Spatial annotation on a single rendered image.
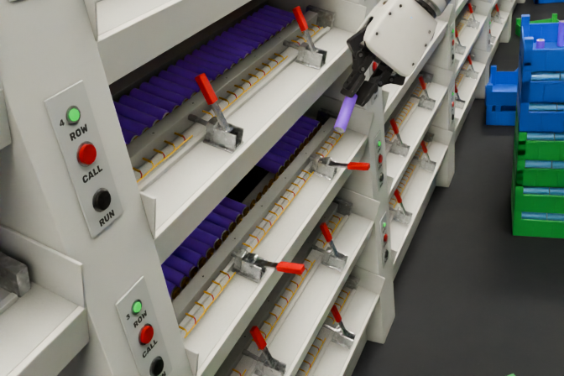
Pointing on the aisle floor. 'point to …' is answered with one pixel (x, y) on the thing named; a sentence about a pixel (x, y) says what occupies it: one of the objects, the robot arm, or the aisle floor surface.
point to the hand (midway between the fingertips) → (358, 88)
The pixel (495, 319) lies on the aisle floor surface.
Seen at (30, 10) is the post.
